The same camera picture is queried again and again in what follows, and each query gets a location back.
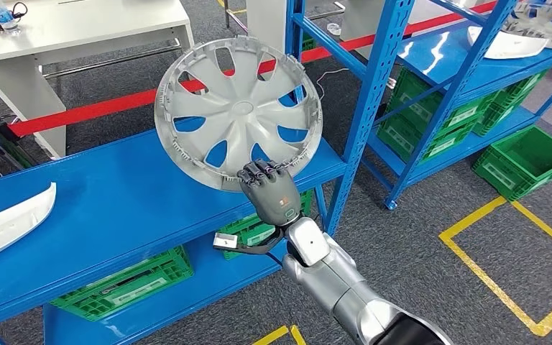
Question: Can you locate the white desk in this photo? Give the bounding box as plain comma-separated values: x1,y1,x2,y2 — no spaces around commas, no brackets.
0,0,196,159

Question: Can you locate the open green plastic crate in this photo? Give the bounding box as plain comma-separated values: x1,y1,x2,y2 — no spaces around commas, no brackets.
471,124,552,203

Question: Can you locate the red barrier belt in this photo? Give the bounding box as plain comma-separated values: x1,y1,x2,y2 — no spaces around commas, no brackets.
0,0,498,150

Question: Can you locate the white floor cable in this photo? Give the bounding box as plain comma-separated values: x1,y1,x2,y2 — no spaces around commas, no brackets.
315,67,351,101

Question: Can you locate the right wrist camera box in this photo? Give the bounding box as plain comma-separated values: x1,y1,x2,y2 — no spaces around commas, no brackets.
212,231,240,252

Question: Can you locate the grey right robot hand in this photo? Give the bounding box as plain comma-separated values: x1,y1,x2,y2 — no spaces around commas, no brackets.
236,158,304,227

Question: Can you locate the stacked green plastic crate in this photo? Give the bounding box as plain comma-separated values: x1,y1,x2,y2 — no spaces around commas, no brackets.
391,68,496,129
471,98,527,139
487,70,548,111
377,114,479,165

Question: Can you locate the yellow floor tape line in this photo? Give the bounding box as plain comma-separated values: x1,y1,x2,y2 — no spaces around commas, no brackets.
216,0,247,15

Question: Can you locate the white curved car part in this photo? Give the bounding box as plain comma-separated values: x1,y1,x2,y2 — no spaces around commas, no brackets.
0,181,58,269
466,26,549,60

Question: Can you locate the folded flat green crate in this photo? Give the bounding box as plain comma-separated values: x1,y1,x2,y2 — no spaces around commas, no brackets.
50,245,195,323

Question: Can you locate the silver wheel hubcap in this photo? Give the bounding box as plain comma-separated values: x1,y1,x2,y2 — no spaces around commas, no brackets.
154,35,323,193
502,1,552,51

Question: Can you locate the clear water bottle blue label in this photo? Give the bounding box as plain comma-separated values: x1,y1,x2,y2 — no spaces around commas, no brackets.
0,0,20,33

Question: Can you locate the blue steel shelf rack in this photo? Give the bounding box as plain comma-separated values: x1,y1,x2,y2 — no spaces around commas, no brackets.
362,0,552,211
0,0,413,345

